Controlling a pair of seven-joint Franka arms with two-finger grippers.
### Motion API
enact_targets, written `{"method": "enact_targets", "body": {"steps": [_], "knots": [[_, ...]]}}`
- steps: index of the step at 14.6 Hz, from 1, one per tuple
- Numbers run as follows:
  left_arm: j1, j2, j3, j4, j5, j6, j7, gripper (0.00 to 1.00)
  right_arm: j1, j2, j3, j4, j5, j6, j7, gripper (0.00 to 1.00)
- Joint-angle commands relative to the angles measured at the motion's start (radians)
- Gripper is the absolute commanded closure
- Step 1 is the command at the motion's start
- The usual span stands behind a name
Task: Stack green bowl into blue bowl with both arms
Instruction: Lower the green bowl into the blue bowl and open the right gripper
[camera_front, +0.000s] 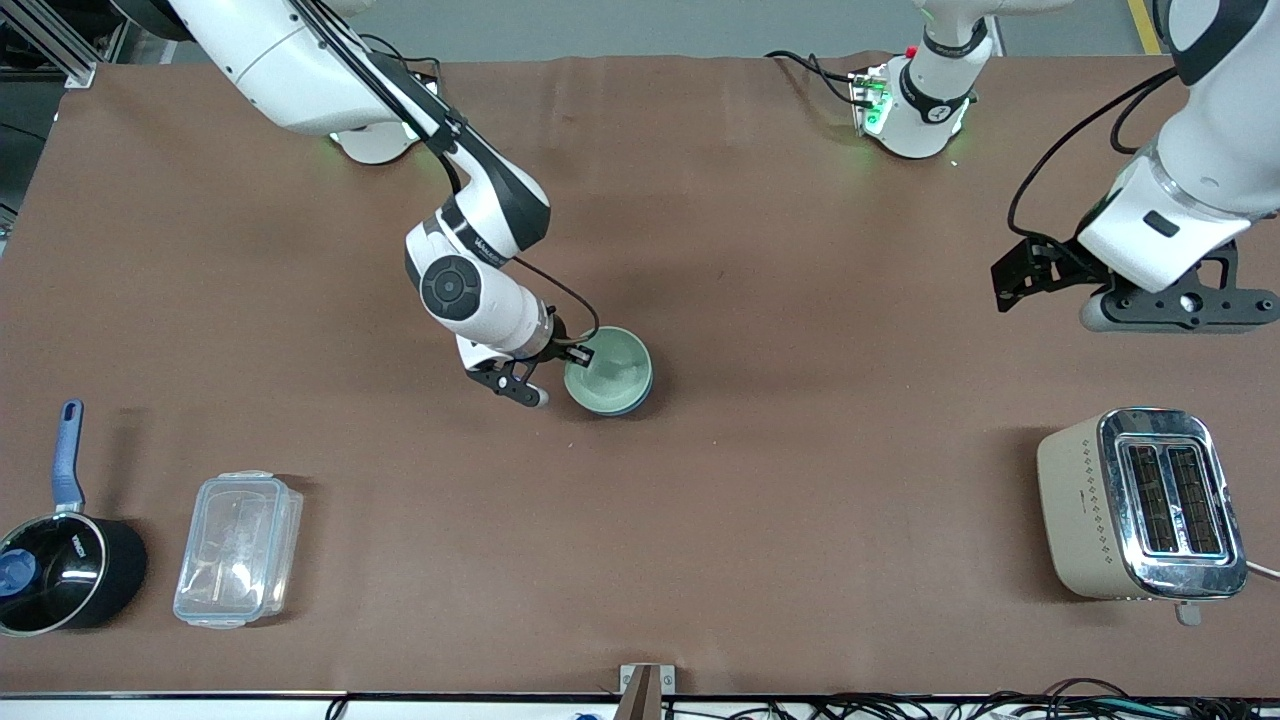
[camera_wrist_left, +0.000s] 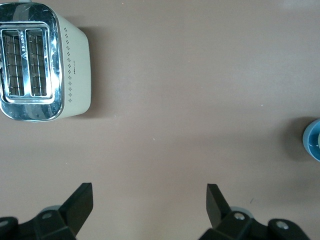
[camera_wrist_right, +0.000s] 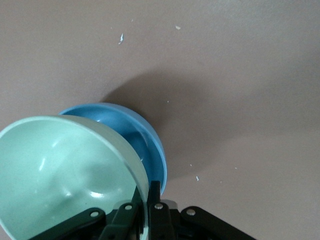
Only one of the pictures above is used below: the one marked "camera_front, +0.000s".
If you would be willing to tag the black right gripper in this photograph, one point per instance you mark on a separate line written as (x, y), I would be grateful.
(556, 345)

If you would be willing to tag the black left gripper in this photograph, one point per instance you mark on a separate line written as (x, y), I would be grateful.
(1062, 257)

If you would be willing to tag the light green bowl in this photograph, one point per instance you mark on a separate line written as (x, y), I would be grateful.
(610, 370)

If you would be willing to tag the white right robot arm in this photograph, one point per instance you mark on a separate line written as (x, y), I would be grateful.
(300, 60)

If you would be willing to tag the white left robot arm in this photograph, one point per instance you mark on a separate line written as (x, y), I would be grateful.
(1215, 150)

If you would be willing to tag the brown table cloth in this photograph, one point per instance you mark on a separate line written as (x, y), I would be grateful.
(760, 300)

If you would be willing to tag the green-lit left base board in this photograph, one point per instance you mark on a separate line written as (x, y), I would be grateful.
(868, 100)

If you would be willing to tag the beige chrome toaster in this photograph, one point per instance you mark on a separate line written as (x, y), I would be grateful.
(1110, 500)

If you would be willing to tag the clear plastic lidded container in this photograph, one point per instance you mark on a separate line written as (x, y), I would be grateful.
(235, 550)

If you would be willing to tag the glass lid blue knob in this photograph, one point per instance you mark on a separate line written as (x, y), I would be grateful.
(50, 575)

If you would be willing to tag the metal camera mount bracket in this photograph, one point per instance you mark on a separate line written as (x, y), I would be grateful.
(646, 690)

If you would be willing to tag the aluminium frame profile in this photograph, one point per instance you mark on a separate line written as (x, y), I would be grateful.
(55, 50)

